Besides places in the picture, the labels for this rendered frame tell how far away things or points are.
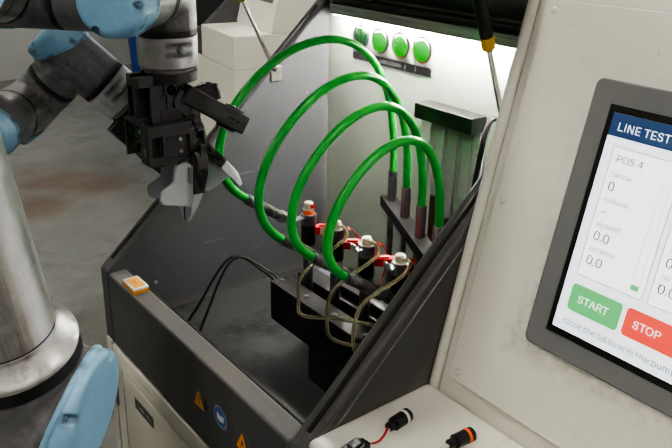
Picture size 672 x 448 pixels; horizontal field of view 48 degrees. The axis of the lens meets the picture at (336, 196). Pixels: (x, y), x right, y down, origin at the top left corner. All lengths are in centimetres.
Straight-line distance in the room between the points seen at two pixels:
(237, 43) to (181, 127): 313
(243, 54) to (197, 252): 259
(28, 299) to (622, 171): 65
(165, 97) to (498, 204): 46
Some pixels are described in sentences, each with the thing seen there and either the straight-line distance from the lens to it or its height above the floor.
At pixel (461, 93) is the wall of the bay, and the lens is 140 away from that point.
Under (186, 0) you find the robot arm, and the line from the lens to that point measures 94.
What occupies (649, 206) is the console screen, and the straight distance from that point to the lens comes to 92.
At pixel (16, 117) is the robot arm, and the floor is 136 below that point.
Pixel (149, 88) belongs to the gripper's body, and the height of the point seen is 141.
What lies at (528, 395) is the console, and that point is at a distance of 104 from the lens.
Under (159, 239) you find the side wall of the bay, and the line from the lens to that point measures 157.
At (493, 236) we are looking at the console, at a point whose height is 122.
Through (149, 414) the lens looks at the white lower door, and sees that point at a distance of 154.
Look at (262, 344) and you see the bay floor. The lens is 150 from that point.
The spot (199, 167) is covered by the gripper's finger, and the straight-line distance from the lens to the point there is 99.
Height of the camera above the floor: 163
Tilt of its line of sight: 21 degrees down
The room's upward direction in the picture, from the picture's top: 1 degrees clockwise
